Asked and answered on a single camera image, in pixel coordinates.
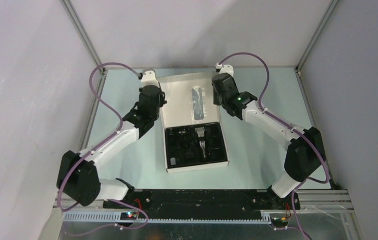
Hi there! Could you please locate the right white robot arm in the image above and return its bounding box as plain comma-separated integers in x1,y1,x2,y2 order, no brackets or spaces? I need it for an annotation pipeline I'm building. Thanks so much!
212,73,329,209

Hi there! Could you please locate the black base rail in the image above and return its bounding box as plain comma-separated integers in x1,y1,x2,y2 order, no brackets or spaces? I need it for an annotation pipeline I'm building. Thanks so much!
104,188,300,221

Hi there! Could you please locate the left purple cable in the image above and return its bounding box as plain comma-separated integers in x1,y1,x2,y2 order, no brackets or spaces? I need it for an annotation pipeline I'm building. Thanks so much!
57,62,150,231

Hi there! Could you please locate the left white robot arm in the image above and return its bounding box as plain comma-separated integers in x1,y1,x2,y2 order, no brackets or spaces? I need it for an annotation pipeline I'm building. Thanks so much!
57,85,166,208

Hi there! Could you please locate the aluminium frame rail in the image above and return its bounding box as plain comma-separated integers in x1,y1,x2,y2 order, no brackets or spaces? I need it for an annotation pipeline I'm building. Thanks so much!
60,0,102,66

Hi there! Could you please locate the silver black hair clipper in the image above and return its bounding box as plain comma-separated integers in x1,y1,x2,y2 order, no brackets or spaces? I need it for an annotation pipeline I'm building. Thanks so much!
195,127,206,158

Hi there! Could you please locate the white cardboard kit box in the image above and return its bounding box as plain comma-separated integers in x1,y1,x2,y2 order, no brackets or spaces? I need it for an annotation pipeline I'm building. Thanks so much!
158,72,229,173

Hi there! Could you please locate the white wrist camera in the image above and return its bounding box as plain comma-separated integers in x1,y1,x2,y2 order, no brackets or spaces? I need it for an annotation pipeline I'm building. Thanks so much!
140,68,160,88
215,63,234,77

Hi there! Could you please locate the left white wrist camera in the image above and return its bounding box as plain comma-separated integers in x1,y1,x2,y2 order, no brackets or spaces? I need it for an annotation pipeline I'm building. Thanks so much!
140,68,160,88

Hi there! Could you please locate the right control board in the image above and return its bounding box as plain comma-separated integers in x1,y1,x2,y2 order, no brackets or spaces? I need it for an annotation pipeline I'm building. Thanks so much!
270,216,291,229

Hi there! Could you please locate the left control board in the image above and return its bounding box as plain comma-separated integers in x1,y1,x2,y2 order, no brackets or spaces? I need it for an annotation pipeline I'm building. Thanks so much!
119,211,139,222

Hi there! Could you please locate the control board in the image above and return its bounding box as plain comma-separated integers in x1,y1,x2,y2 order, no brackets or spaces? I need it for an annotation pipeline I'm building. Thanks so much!
119,211,139,222
270,216,291,229

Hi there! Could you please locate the black plastic tray insert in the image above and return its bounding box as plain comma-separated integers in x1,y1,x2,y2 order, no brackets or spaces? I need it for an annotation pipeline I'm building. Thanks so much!
164,122,228,172

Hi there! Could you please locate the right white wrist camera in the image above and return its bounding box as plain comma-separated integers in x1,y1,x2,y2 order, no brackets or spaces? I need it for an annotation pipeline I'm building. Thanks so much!
215,63,234,77

